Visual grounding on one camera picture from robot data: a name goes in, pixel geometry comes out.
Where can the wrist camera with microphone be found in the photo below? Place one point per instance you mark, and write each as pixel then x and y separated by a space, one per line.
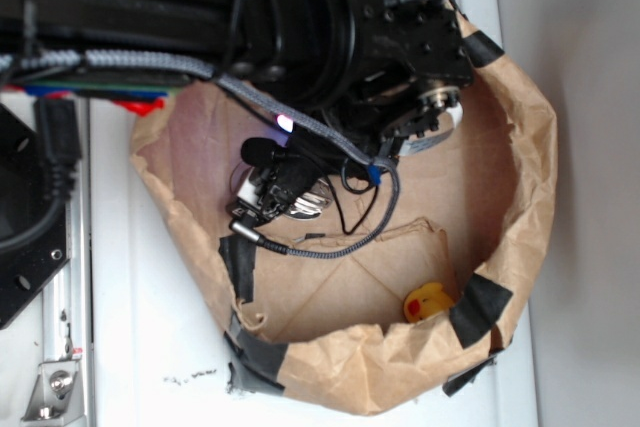
pixel 299 158

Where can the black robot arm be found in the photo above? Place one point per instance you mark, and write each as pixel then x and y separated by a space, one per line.
pixel 296 51

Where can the yellow rubber duck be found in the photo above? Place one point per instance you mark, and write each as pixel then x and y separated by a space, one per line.
pixel 426 301

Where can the brown paper bag tray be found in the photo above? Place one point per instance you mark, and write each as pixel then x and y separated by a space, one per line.
pixel 333 332

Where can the aluminium rail with bracket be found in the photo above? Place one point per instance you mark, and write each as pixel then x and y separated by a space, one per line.
pixel 63 388

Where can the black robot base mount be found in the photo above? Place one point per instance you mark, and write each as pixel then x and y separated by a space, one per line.
pixel 37 181

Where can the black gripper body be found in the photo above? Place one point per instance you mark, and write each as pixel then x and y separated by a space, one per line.
pixel 408 68

